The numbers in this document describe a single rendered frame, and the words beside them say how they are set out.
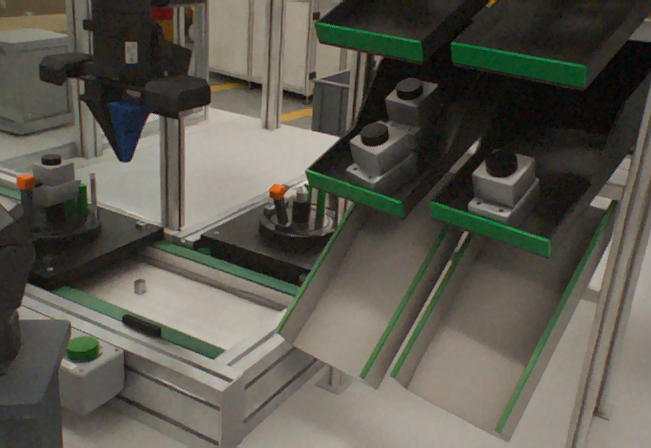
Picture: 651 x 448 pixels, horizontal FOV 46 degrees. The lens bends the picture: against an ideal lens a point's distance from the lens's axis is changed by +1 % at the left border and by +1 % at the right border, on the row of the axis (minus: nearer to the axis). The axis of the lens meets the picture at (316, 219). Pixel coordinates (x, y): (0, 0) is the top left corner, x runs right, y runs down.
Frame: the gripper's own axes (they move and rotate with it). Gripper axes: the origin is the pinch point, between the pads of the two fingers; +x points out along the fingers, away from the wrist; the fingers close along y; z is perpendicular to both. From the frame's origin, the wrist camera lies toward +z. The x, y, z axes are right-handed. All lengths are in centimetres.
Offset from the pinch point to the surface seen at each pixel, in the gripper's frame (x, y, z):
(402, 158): 0.5, -25.7, 14.3
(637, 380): 38, -51, 53
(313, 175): 4.1, -16.2, 12.2
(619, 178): 32, -31, 138
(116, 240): 27.5, 25.4, 23.4
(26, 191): 19.2, 34.5, 14.5
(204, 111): 34, 87, 122
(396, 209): 4.8, -27.3, 10.6
